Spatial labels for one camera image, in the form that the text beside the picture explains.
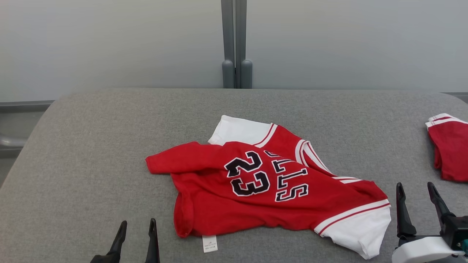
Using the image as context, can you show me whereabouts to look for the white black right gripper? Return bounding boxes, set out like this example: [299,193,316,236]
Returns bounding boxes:
[392,182,468,263]

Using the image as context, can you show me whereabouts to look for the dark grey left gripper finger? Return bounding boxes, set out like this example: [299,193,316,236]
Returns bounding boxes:
[145,218,161,263]
[91,220,128,263]

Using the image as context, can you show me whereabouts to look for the red number 23 jersey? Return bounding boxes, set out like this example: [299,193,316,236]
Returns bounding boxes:
[145,115,392,260]

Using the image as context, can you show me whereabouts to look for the red shorts with white trim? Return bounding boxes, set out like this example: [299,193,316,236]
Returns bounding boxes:
[425,113,468,183]

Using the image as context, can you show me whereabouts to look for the grey metal tube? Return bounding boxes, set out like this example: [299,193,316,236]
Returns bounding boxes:
[0,134,28,149]

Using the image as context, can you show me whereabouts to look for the grey partition post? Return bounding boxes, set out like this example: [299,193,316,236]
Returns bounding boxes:
[220,0,253,89]

